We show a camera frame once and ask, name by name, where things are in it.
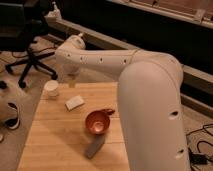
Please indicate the white spray bottle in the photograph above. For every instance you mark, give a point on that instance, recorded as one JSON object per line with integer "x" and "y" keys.
{"x": 55, "y": 14}

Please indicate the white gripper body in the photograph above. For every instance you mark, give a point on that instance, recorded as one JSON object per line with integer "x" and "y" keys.
{"x": 71, "y": 81}

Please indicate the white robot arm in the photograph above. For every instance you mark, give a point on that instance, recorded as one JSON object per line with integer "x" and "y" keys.
{"x": 148, "y": 100}

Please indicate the white sponge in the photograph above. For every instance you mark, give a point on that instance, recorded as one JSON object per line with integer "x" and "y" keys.
{"x": 74, "y": 102}

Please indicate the black office chair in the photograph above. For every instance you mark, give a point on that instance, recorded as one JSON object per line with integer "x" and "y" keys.
{"x": 21, "y": 21}

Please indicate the copper measuring cup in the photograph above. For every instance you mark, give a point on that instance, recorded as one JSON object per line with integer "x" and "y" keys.
{"x": 98, "y": 122}

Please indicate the black and white shoe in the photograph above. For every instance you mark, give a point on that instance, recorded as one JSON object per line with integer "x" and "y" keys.
{"x": 13, "y": 122}

